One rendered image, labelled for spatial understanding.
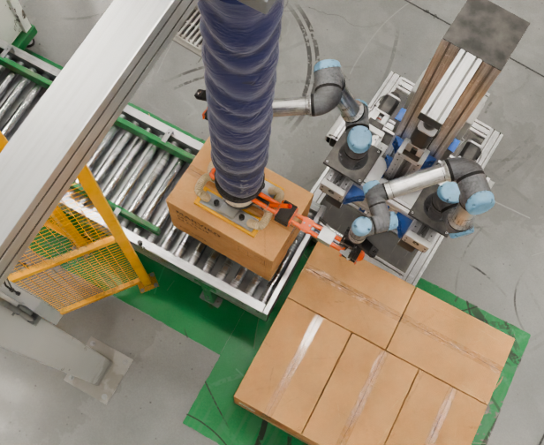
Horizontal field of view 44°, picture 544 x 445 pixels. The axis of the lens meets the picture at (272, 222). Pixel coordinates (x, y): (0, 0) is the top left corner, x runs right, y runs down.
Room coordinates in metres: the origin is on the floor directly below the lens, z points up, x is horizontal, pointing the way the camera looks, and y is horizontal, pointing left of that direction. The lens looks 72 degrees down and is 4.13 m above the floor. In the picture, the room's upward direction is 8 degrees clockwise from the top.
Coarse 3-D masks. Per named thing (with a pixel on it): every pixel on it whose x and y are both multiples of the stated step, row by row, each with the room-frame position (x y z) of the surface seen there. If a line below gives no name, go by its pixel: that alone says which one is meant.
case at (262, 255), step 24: (192, 168) 1.23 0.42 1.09; (192, 192) 1.10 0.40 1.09; (216, 192) 1.12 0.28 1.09; (288, 192) 1.17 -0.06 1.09; (192, 216) 0.99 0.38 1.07; (216, 240) 0.94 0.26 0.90; (240, 240) 0.90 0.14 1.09; (264, 240) 0.92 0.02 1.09; (288, 240) 0.96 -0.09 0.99; (240, 264) 0.88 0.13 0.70; (264, 264) 0.83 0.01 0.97
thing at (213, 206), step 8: (208, 192) 1.11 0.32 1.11; (200, 200) 1.06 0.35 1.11; (216, 200) 1.06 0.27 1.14; (208, 208) 1.03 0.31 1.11; (216, 208) 1.03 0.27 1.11; (216, 216) 1.00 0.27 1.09; (224, 216) 1.00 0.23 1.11; (240, 216) 1.00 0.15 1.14; (248, 216) 1.01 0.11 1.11; (256, 216) 1.02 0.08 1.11; (232, 224) 0.97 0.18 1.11; (240, 224) 0.97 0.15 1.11; (248, 232) 0.94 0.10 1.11; (256, 232) 0.94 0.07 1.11
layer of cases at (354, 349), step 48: (336, 288) 0.87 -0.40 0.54; (384, 288) 0.90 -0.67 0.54; (288, 336) 0.56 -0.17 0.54; (336, 336) 0.60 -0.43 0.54; (384, 336) 0.64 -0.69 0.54; (432, 336) 0.67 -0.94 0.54; (480, 336) 0.71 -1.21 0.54; (240, 384) 0.28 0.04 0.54; (288, 384) 0.32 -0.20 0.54; (336, 384) 0.35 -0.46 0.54; (384, 384) 0.39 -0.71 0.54; (432, 384) 0.42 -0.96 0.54; (480, 384) 0.46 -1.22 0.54; (336, 432) 0.11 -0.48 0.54; (384, 432) 0.15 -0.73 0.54; (432, 432) 0.18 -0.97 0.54
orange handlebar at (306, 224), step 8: (256, 200) 1.06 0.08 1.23; (272, 200) 1.07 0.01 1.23; (272, 208) 1.03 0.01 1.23; (296, 216) 1.01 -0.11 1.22; (304, 216) 1.02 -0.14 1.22; (296, 224) 0.97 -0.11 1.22; (304, 224) 0.97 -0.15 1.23; (312, 224) 0.98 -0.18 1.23; (312, 232) 0.94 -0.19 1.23; (336, 248) 0.89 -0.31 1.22; (360, 256) 0.86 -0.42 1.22
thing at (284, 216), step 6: (276, 210) 1.02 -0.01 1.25; (282, 210) 1.03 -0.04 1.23; (288, 210) 1.03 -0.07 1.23; (294, 210) 1.03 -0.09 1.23; (276, 216) 0.99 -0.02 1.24; (282, 216) 1.00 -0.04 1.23; (288, 216) 1.00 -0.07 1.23; (294, 216) 1.01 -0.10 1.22; (282, 222) 0.98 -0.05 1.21; (288, 222) 0.97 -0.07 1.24
